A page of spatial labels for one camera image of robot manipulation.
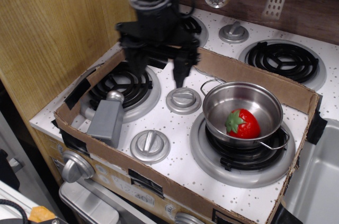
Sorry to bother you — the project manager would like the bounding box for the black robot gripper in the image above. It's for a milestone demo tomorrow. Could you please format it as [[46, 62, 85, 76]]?
[[115, 6, 199, 88]]

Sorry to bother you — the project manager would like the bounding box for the grey pepper shaker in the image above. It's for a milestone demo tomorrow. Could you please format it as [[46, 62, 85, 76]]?
[[87, 91, 124, 148]]

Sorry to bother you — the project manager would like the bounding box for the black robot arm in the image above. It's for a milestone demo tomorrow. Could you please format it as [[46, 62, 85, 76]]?
[[115, 0, 200, 88]]

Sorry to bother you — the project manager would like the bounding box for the front left coil burner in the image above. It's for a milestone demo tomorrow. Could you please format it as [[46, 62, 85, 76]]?
[[80, 61, 161, 123]]

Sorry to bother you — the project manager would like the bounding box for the coil burner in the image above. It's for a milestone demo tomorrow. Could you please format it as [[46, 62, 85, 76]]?
[[239, 39, 327, 91], [178, 13, 209, 48], [80, 61, 161, 123], [190, 114, 296, 189]]

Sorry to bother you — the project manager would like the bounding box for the back left coil burner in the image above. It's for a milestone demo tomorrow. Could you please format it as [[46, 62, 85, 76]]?
[[178, 13, 209, 48]]

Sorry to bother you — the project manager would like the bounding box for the silver centre stove knob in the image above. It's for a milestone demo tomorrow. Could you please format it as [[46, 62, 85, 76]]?
[[166, 87, 202, 115]]

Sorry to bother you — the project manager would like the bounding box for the silver stove knob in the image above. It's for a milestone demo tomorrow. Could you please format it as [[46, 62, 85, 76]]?
[[166, 87, 202, 115], [130, 130, 171, 164], [219, 21, 249, 43]]

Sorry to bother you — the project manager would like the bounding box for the silver back stove knob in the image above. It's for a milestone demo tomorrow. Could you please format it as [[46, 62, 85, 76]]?
[[219, 21, 249, 43]]

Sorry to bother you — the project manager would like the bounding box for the silver front stove knob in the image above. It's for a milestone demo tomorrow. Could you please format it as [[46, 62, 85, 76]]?
[[130, 130, 171, 164]]

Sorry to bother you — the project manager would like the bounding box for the stainless steel pot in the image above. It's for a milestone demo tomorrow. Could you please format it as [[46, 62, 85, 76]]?
[[202, 82, 290, 150]]

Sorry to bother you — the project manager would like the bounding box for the red toy strawberry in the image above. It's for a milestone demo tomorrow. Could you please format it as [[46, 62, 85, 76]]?
[[225, 109, 261, 139]]

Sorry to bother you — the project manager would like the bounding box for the hanging metal slotted spatula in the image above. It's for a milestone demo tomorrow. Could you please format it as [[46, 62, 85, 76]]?
[[261, 0, 285, 22]]

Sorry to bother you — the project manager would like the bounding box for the back right coil burner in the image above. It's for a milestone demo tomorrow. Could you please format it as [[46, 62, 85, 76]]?
[[239, 39, 327, 91]]

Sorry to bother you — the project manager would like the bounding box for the digital clock panel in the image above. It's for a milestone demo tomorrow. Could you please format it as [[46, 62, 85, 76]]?
[[111, 175, 155, 207]]

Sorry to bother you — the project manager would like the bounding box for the silver oven front knob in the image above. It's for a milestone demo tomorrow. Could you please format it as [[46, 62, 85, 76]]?
[[61, 150, 95, 183]]

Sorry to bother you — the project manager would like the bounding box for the silver oven knob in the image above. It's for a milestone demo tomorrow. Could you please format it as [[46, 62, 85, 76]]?
[[174, 212, 204, 224], [61, 150, 95, 183]]

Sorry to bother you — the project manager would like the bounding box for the front right coil burner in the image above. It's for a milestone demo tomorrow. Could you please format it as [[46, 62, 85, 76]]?
[[190, 114, 296, 189]]

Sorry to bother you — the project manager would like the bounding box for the silver lower oven knob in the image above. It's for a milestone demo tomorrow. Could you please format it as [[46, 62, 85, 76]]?
[[174, 212, 204, 224]]

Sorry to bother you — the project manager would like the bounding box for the orange object bottom left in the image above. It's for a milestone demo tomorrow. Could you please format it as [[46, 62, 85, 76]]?
[[28, 206, 56, 223]]

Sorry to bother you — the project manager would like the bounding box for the grey toy sink basin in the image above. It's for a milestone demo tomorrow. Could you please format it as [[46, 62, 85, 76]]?
[[280, 119, 338, 223]]

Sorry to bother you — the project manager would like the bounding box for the silver oven door handle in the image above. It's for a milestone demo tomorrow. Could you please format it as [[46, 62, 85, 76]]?
[[59, 182, 120, 224]]

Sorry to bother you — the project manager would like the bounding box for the brown cardboard box frame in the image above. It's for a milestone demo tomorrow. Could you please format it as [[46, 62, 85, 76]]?
[[55, 43, 321, 223]]

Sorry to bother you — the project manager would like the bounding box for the black cable bottom left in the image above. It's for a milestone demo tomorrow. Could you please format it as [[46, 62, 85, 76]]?
[[0, 198, 29, 224]]

